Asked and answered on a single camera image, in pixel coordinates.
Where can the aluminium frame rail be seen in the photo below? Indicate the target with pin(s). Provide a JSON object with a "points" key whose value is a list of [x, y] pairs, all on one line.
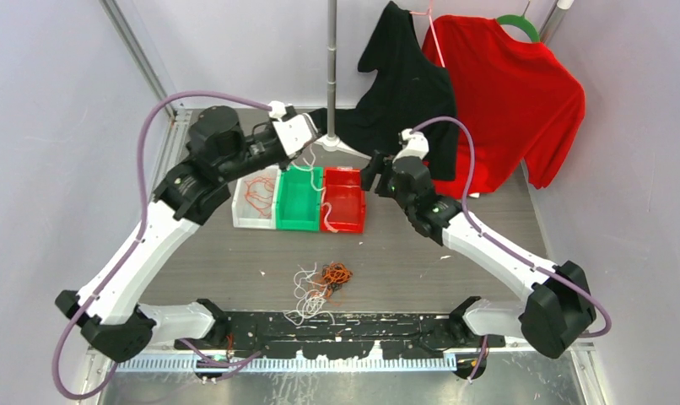
{"points": [[128, 23]]}

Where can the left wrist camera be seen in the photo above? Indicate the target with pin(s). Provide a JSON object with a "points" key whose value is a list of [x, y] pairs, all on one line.
{"points": [[296, 134]]}

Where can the green hanger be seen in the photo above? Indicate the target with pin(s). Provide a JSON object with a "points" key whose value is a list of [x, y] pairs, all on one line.
{"points": [[520, 22]]}

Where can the pink hanger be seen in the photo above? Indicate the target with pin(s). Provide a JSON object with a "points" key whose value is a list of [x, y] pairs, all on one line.
{"points": [[428, 13]]}

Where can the white rack base foot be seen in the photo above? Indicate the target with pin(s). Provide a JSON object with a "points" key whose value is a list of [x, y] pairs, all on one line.
{"points": [[333, 144]]}

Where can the red t-shirt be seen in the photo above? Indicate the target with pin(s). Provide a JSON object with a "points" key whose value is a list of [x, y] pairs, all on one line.
{"points": [[520, 104]]}

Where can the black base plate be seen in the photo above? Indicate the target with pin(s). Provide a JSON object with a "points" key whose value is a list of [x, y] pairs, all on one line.
{"points": [[342, 335]]}

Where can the black t-shirt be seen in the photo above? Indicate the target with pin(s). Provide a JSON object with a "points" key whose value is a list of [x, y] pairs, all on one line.
{"points": [[408, 88]]}

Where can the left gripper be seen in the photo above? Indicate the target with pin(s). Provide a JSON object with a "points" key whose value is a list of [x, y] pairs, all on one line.
{"points": [[284, 164]]}

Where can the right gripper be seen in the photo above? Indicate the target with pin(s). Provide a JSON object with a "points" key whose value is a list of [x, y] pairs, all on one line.
{"points": [[381, 164]]}

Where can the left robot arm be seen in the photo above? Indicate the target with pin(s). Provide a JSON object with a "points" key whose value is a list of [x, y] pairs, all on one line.
{"points": [[107, 310]]}

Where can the garment rack pole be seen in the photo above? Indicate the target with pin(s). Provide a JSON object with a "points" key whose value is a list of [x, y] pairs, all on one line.
{"points": [[331, 69]]}

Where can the white plastic bin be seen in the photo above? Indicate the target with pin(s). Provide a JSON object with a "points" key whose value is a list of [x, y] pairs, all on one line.
{"points": [[254, 200]]}

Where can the green plastic bin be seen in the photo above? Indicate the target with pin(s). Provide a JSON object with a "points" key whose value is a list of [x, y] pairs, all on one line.
{"points": [[299, 199]]}

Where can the red plastic bin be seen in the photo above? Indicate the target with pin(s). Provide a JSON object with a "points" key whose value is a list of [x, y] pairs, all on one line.
{"points": [[343, 205]]}

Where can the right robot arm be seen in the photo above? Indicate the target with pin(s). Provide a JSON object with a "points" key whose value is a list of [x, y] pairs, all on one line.
{"points": [[554, 306]]}

